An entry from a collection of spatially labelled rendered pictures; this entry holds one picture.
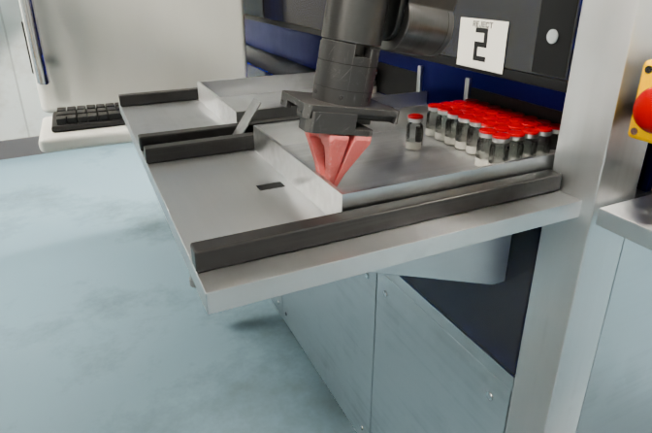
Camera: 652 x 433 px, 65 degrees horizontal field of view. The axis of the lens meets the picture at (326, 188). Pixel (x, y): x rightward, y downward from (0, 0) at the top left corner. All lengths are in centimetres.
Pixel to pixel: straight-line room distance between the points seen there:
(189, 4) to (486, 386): 105
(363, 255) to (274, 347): 130
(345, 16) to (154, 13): 91
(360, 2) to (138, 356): 148
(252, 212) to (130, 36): 88
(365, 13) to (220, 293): 27
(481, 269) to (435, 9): 33
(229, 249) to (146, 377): 130
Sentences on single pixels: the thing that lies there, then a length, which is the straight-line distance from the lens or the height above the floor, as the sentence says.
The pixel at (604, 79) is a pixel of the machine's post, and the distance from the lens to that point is 57.
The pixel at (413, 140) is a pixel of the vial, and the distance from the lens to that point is 70.
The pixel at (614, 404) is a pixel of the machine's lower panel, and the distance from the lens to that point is 87.
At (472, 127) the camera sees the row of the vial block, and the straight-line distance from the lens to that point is 69.
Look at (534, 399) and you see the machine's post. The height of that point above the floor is 60.
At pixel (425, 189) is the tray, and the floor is 90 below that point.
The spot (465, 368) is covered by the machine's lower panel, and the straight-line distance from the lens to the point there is 86.
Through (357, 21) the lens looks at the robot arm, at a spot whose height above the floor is 106.
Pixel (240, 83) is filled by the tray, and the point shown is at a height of 91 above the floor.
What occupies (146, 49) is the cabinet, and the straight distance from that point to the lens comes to 135.
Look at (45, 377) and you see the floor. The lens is 182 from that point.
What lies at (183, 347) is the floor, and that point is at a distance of 178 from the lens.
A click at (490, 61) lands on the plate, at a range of 68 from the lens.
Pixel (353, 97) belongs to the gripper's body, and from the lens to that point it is 48.
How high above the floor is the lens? 110
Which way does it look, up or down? 22 degrees down
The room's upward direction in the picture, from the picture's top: straight up
